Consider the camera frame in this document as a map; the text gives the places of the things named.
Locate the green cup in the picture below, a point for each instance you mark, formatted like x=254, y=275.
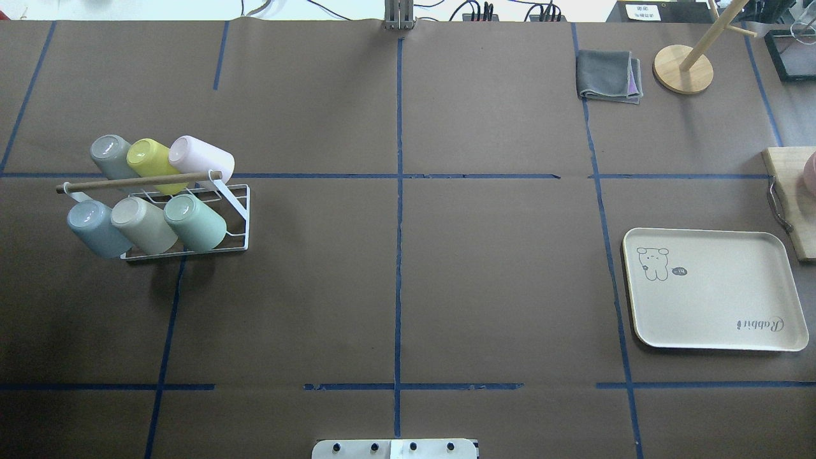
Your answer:
x=199, y=227

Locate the beige rabbit tray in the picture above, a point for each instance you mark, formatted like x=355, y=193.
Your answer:
x=708, y=289

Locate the pink cup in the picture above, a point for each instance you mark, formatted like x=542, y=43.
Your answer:
x=188, y=154

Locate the beige cup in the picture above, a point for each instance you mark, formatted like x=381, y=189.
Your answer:
x=144, y=225

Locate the yellow cup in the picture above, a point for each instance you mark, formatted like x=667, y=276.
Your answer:
x=149, y=158

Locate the grey cup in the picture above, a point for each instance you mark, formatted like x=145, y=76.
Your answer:
x=109, y=152

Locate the blue cup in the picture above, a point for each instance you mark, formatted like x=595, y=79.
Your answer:
x=90, y=220

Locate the grey folded cloth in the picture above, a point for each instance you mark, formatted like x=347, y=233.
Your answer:
x=609, y=75

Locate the wooden mug tree stand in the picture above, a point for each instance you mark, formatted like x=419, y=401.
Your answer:
x=686, y=70

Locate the wooden cutting board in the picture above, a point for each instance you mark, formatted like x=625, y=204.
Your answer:
x=792, y=205

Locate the pink bowl under green bowl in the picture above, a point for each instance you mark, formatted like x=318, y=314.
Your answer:
x=809, y=174

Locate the white wire cup rack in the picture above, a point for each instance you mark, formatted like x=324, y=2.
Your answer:
x=233, y=203

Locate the aluminium frame post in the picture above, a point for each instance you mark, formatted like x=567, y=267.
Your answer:
x=399, y=15

